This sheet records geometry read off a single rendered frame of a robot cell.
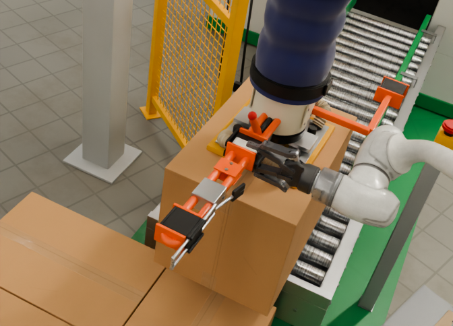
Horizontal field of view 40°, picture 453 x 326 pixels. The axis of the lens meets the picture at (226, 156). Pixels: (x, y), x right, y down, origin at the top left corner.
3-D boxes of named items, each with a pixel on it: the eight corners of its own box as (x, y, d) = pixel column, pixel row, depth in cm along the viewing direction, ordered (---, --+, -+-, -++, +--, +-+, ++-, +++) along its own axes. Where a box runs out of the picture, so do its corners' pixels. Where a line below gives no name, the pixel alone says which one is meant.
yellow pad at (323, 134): (305, 118, 204) (309, 106, 201) (334, 131, 201) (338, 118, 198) (263, 176, 179) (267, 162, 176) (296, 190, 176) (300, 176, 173)
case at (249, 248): (231, 161, 244) (249, 75, 219) (327, 203, 235) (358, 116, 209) (153, 261, 200) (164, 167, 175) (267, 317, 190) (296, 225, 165)
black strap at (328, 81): (268, 48, 190) (270, 37, 187) (340, 76, 184) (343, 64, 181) (236, 81, 173) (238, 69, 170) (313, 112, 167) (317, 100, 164)
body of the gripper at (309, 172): (315, 178, 155) (280, 164, 157) (307, 202, 160) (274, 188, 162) (324, 161, 160) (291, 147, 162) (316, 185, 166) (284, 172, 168)
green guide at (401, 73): (422, 25, 384) (427, 13, 379) (438, 31, 382) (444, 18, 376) (350, 172, 268) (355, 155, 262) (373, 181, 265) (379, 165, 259)
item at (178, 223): (172, 217, 146) (174, 202, 143) (200, 230, 144) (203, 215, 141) (153, 239, 140) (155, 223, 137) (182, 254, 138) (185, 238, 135)
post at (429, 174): (361, 295, 289) (441, 124, 225) (375, 302, 287) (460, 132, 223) (357, 306, 284) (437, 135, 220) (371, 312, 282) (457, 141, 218)
